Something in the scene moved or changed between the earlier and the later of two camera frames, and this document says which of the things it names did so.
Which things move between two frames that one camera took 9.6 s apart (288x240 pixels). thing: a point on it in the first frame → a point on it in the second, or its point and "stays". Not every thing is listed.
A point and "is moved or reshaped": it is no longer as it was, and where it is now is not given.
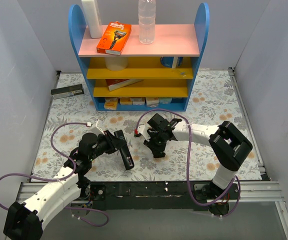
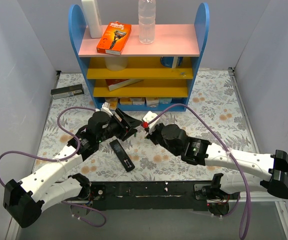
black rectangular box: x=67 y=92 stays
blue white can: x=171 y=62 stays
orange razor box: x=114 y=39 stays
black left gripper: x=114 y=141 → x=124 y=124
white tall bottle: x=91 y=10 stays
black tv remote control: x=127 y=157 is moved or reshaped
